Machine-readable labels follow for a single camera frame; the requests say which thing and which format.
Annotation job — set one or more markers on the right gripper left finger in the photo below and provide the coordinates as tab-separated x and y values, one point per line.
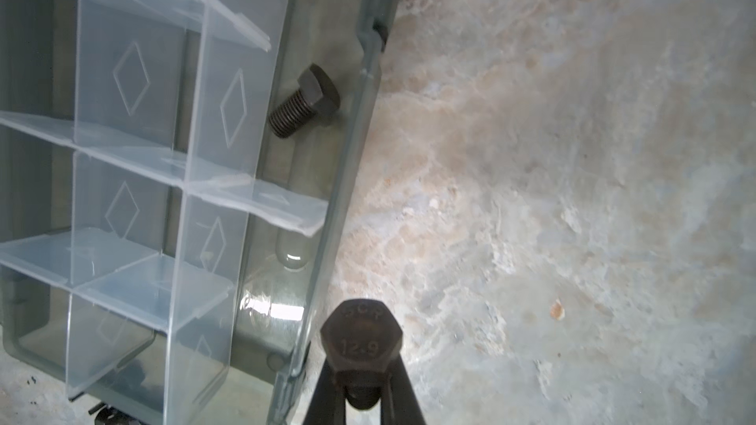
328	402

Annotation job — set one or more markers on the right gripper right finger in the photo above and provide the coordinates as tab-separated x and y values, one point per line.
399	404

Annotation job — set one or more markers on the black hex bolt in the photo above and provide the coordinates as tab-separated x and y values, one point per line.
362	340

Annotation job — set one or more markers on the clear green organizer box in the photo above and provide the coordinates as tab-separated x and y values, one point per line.
163	253

